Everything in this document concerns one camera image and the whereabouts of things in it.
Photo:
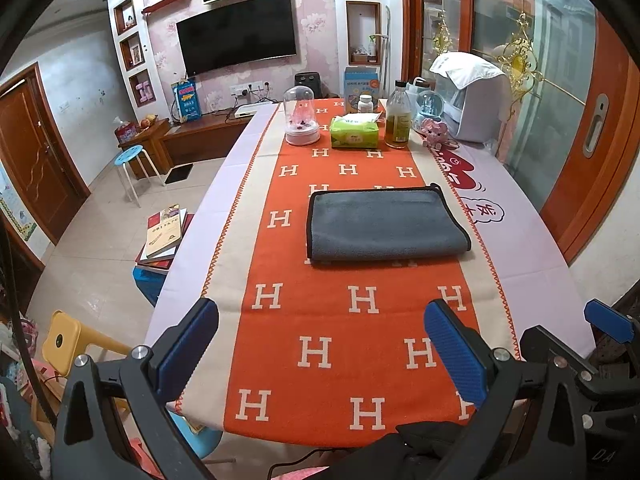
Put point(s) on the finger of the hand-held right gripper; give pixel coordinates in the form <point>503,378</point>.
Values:
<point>607,317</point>
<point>537,342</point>

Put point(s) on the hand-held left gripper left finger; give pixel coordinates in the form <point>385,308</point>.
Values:
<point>187,342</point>

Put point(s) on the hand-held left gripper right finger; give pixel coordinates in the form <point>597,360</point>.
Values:
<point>452,350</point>

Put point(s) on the grey towel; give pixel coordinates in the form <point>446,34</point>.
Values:
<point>382,222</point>

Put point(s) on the blue storage box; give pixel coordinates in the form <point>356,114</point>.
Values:
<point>146,282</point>

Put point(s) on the lilac printed tablecloth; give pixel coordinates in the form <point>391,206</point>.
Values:
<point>200,250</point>

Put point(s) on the teal plastic stool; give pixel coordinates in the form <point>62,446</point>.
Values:
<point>200,440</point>

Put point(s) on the orange patterned table runner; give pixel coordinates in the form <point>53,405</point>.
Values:
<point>350,320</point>

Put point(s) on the stack of books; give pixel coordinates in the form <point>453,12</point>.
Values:
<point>162,237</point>

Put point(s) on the yellow plastic chair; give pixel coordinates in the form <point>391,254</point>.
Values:
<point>65,340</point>

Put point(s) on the black floor scale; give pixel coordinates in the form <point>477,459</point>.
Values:
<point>178,175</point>

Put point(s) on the orange framed sliding door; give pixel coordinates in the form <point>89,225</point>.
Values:
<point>605,125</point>

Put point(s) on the blue round stool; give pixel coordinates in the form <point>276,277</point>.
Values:
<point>131,155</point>

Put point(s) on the wooden television cabinet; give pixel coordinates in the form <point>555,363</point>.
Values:
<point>200,135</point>

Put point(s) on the pink pig toy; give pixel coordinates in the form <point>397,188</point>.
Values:
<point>434,130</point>

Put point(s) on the fruit basket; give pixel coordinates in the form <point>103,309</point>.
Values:
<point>148,122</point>

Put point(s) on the glass oil bottle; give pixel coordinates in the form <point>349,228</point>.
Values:
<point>397,120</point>

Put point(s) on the white set-top box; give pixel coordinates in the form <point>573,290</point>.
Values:
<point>242,112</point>

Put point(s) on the wooden door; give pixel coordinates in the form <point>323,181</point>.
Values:
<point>35,160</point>

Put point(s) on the green tissue pack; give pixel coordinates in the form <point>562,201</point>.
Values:
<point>354,132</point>

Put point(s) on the blue printed box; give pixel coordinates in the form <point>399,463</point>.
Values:
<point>186,102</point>

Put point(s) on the white countertop appliance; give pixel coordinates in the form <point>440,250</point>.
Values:
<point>475,110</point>

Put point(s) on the snow globe ornament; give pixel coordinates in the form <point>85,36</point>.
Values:
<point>425,100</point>

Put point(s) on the glass dome ornament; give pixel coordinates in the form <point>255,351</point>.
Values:
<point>301,117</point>

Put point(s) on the pink toy boots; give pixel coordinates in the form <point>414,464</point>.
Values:
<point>142,92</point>

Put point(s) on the white pill bottle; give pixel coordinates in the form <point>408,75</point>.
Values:
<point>365,105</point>

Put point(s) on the large gold door ornament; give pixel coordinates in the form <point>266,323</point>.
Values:
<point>520,60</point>

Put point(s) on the white cloth cover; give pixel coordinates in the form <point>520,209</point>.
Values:
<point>467,70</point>

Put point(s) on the black heater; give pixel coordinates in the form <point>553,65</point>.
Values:
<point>306,85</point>

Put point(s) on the blue and white carton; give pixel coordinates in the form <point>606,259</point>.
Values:
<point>361,80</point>

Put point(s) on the black flat television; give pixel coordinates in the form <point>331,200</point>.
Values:
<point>235,35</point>

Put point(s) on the white spray bottle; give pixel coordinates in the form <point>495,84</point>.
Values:
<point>371,47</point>

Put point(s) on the small gold door ornament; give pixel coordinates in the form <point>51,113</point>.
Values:
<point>442,35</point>

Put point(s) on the wall poster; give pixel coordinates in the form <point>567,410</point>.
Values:
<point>17,215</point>

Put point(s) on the red wall shelf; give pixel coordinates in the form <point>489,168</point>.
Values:
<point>167,2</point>

